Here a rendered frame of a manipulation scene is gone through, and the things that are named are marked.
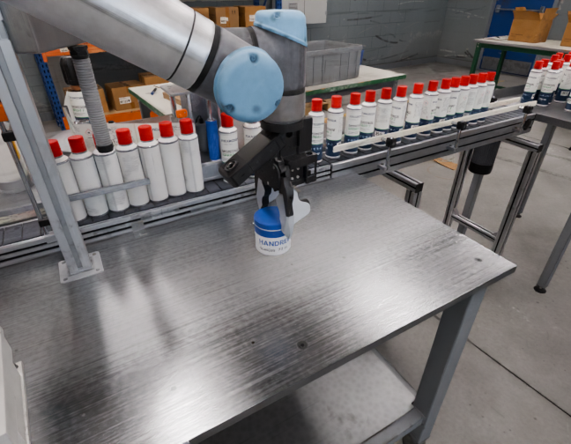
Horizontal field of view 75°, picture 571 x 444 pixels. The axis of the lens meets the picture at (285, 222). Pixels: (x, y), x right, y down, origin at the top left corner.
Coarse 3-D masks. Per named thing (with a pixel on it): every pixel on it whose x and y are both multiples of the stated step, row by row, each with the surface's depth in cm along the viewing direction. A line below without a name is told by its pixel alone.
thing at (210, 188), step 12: (216, 180) 113; (252, 180) 113; (204, 192) 107; (216, 192) 107; (156, 204) 101; (108, 216) 97; (120, 216) 96; (12, 228) 91; (24, 228) 91; (36, 228) 91; (48, 228) 91; (0, 240) 86; (12, 240) 86
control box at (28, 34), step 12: (12, 12) 58; (24, 12) 58; (12, 24) 59; (24, 24) 59; (36, 24) 60; (48, 24) 63; (12, 36) 60; (24, 36) 60; (36, 36) 61; (48, 36) 63; (60, 36) 66; (72, 36) 69; (24, 48) 61; (36, 48) 61; (48, 48) 63
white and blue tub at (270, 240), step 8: (264, 208) 72; (272, 208) 72; (256, 216) 69; (264, 216) 69; (272, 216) 69; (256, 224) 68; (264, 224) 67; (272, 224) 67; (280, 224) 67; (256, 232) 69; (264, 232) 68; (272, 232) 67; (280, 232) 68; (256, 240) 71; (264, 240) 69; (272, 240) 68; (280, 240) 69; (288, 240) 71; (256, 248) 72; (264, 248) 70; (272, 248) 69; (280, 248) 70; (288, 248) 72
